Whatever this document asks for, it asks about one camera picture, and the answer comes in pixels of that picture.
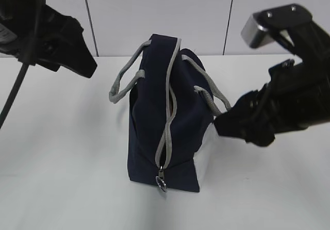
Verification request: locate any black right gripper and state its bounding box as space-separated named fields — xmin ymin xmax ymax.
xmin=213 ymin=60 xmax=329 ymax=147

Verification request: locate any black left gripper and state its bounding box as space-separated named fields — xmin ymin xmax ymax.
xmin=17 ymin=0 xmax=97 ymax=78

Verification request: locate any navy blue lunch bag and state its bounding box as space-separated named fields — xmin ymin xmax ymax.
xmin=109 ymin=34 xmax=231 ymax=192

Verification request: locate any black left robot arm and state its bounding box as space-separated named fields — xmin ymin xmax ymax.
xmin=1 ymin=0 xmax=97 ymax=78

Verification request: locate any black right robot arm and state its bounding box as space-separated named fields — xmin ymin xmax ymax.
xmin=213 ymin=59 xmax=329 ymax=147

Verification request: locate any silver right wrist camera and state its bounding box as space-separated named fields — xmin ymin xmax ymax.
xmin=240 ymin=3 xmax=314 ymax=49

